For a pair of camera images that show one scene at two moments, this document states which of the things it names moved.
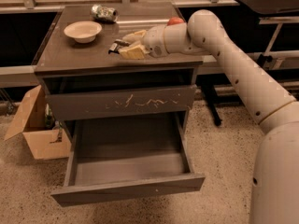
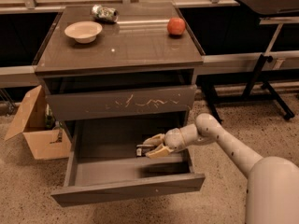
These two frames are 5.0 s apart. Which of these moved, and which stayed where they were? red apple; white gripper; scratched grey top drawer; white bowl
Moved: white gripper
Stayed: red apple; white bowl; scratched grey top drawer
